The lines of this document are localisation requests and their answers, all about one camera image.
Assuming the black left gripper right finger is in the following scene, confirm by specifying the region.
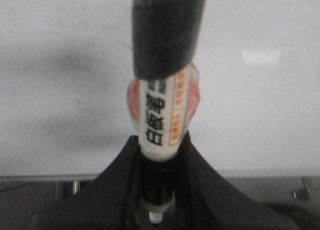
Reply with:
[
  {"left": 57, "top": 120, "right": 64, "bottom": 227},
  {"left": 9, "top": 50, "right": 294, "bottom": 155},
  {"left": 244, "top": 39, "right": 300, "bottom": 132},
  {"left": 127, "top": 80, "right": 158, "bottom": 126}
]
[{"left": 168, "top": 133, "right": 299, "bottom": 229}]

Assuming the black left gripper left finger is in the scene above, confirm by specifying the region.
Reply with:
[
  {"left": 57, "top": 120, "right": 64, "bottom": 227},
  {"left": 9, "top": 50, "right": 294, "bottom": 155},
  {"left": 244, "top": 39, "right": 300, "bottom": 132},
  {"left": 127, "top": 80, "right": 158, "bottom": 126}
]
[{"left": 37, "top": 136, "right": 141, "bottom": 229}]

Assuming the white whiteboard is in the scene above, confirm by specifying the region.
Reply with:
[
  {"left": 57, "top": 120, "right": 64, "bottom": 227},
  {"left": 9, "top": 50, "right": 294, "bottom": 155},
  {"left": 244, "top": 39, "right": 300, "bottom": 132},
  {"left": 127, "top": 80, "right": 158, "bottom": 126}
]
[{"left": 0, "top": 0, "right": 320, "bottom": 176}]

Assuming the aluminium whiteboard frame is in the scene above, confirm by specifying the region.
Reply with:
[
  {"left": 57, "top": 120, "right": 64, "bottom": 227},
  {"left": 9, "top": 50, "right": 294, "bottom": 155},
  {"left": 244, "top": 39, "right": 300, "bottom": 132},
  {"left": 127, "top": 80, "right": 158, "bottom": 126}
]
[{"left": 0, "top": 168, "right": 320, "bottom": 183}]

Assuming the black white whiteboard marker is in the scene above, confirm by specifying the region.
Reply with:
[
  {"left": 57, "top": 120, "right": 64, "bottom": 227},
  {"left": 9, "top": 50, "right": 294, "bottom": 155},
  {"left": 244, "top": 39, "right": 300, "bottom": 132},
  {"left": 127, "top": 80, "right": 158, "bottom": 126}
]
[{"left": 127, "top": 0, "right": 205, "bottom": 225}]

